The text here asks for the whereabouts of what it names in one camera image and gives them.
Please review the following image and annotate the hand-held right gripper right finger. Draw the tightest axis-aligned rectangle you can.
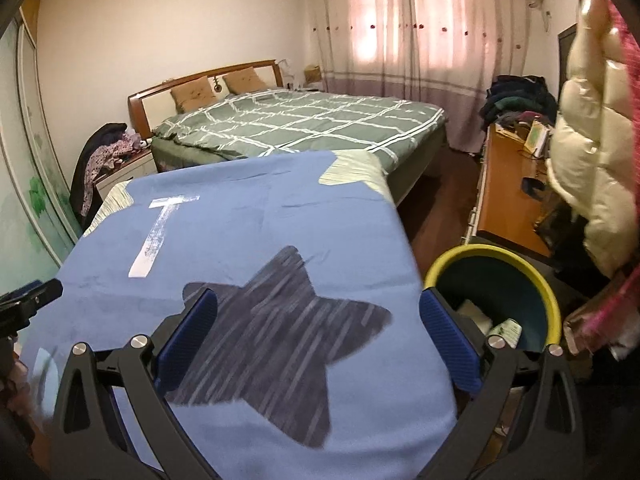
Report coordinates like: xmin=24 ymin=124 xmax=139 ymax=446
xmin=419 ymin=289 xmax=586 ymax=480

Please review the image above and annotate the pile of clothes on nightstand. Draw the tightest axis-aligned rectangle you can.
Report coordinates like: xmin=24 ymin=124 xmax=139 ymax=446
xmin=70 ymin=122 xmax=128 ymax=231

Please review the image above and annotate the small black desk object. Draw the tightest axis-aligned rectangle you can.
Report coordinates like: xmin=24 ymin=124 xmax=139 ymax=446
xmin=520 ymin=176 xmax=546 ymax=201

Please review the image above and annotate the green checked duvet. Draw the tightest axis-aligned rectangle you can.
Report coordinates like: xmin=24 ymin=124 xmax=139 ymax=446
xmin=151 ymin=89 xmax=446 ymax=166

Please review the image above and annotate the pink and cream curtain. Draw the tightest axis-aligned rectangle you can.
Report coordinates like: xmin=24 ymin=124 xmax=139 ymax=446
xmin=305 ymin=0 xmax=541 ymax=103

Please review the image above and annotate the green desk calendar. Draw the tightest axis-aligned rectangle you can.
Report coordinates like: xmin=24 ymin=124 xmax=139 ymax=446
xmin=523 ymin=121 xmax=551 ymax=158

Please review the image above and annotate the brown bear face pillow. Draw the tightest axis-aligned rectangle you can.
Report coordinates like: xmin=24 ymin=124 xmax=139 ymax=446
xmin=222 ymin=67 xmax=266 ymax=95
xmin=170 ymin=77 xmax=211 ymax=112

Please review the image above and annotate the yellow rimmed dark bin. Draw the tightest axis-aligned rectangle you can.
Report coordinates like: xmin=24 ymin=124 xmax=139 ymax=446
xmin=422 ymin=244 xmax=562 ymax=356

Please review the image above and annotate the pile of dark clothes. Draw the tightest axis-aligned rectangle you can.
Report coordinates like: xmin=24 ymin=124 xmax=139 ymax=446
xmin=479 ymin=75 xmax=558 ymax=126

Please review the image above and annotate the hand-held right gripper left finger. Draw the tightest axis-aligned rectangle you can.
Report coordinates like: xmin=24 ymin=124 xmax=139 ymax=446
xmin=52 ymin=287 xmax=219 ymax=480

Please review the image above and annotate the white wooden nightstand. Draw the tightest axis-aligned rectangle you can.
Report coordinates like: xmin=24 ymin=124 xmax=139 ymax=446
xmin=95 ymin=152 xmax=156 ymax=201

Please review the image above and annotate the wooden desk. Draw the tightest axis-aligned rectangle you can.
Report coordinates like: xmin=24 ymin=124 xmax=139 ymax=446
xmin=467 ymin=122 xmax=566 ymax=261

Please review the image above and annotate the frosted glass wardrobe door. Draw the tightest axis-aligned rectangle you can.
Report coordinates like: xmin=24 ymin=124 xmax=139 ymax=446
xmin=0 ymin=25 xmax=83 ymax=301

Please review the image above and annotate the white cardboard box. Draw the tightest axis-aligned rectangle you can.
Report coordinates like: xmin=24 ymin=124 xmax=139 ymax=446
xmin=452 ymin=299 xmax=493 ymax=333

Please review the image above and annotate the black television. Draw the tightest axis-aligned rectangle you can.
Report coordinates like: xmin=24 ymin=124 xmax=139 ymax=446
xmin=557 ymin=23 xmax=581 ymax=106

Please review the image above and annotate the pink quilted jacket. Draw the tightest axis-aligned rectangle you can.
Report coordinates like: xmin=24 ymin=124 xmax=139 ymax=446
xmin=585 ymin=0 xmax=640 ymax=356

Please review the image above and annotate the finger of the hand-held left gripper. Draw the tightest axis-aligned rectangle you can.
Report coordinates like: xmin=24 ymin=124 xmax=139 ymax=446
xmin=0 ymin=280 xmax=64 ymax=333

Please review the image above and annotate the wooden bed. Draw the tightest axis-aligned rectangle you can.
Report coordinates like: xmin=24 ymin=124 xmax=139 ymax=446
xmin=127 ymin=59 xmax=447 ymax=201

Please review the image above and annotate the cream puffer jacket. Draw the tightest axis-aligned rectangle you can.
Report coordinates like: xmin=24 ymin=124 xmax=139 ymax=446
xmin=547 ymin=0 xmax=640 ymax=278

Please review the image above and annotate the floral patterned garment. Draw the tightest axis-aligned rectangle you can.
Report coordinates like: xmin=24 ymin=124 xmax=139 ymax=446
xmin=82 ymin=132 xmax=146 ymax=216

